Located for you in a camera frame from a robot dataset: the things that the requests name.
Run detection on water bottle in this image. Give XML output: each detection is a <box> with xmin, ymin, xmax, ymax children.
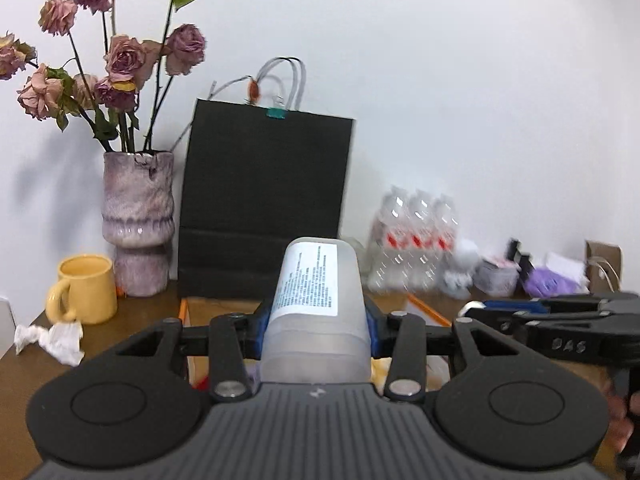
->
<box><xmin>409</xmin><ymin>190</ymin><xmax>436</xmax><ymax>292</ymax></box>
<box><xmin>431</xmin><ymin>194</ymin><xmax>459</xmax><ymax>285</ymax></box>
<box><xmin>367</xmin><ymin>186</ymin><xmax>410</xmax><ymax>294</ymax></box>

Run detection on yellow ceramic mug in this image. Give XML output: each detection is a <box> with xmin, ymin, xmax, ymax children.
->
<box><xmin>44</xmin><ymin>254</ymin><xmax>117</xmax><ymax>325</ymax></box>

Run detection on purple tissue pack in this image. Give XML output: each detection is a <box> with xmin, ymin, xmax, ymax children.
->
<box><xmin>523</xmin><ymin>268</ymin><xmax>587</xmax><ymax>298</ymax></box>

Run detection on clear glass cup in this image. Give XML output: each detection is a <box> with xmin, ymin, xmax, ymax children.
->
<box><xmin>344</xmin><ymin>237</ymin><xmax>371</xmax><ymax>280</ymax></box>

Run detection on cardboard box with orange rim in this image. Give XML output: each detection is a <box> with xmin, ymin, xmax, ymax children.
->
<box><xmin>177</xmin><ymin>292</ymin><xmax>609</xmax><ymax>396</ymax></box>

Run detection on small brown paper bag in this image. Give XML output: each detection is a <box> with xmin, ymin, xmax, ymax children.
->
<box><xmin>585</xmin><ymin>240</ymin><xmax>623</xmax><ymax>292</ymax></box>

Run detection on middle water bottle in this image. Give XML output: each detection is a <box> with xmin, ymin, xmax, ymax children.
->
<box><xmin>409</xmin><ymin>190</ymin><xmax>436</xmax><ymax>292</ymax></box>

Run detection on crumpled white tissue on table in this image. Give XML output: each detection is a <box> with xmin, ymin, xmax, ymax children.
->
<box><xmin>14</xmin><ymin>322</ymin><xmax>85</xmax><ymax>367</ymax></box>

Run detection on black small bottle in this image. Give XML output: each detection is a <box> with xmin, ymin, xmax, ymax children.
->
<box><xmin>504</xmin><ymin>238</ymin><xmax>530</xmax><ymax>272</ymax></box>

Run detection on white robot figurine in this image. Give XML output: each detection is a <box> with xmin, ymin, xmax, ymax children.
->
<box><xmin>442</xmin><ymin>238</ymin><xmax>482</xmax><ymax>299</ymax></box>

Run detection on small printed tin box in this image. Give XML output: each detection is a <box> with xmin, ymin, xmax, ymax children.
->
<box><xmin>473</xmin><ymin>258</ymin><xmax>521</xmax><ymax>298</ymax></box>

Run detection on purple textured vase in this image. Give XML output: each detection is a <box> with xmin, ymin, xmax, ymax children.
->
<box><xmin>102</xmin><ymin>152</ymin><xmax>175</xmax><ymax>297</ymax></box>

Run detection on black paper bag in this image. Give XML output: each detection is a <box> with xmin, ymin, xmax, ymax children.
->
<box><xmin>177</xmin><ymin>56</ymin><xmax>354</xmax><ymax>299</ymax></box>

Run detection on left water bottle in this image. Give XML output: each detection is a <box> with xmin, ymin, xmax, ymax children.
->
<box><xmin>367</xmin><ymin>186</ymin><xmax>410</xmax><ymax>294</ymax></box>

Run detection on dried pink roses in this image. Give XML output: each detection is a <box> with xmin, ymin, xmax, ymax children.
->
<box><xmin>1</xmin><ymin>0</ymin><xmax>207</xmax><ymax>154</ymax></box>

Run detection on translucent plastic container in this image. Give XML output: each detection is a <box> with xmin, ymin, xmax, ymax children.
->
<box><xmin>259</xmin><ymin>237</ymin><xmax>371</xmax><ymax>385</ymax></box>

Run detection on right hand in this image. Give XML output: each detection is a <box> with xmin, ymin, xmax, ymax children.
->
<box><xmin>603</xmin><ymin>380</ymin><xmax>639</xmax><ymax>453</ymax></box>

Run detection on right water bottle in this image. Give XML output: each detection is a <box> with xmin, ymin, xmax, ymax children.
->
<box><xmin>431</xmin><ymin>194</ymin><xmax>459</xmax><ymax>285</ymax></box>

